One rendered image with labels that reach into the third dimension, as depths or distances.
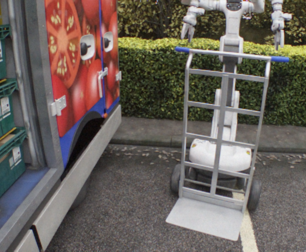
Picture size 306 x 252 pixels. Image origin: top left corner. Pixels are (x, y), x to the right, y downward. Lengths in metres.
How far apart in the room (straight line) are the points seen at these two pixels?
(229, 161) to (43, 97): 1.53
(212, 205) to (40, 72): 1.66
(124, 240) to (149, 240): 0.18
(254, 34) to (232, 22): 3.28
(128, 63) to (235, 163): 1.96
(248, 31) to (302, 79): 2.39
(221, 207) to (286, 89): 1.99
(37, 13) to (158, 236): 1.61
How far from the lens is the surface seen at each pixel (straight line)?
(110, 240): 2.01
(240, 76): 1.82
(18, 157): 1.55
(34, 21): 1.40
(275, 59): 1.87
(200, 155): 2.32
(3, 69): 1.42
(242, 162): 2.33
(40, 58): 1.40
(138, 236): 2.02
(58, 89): 1.55
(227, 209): 2.29
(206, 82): 3.49
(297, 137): 3.66
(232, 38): 2.57
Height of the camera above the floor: 1.46
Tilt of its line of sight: 23 degrees down
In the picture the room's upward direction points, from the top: straight up
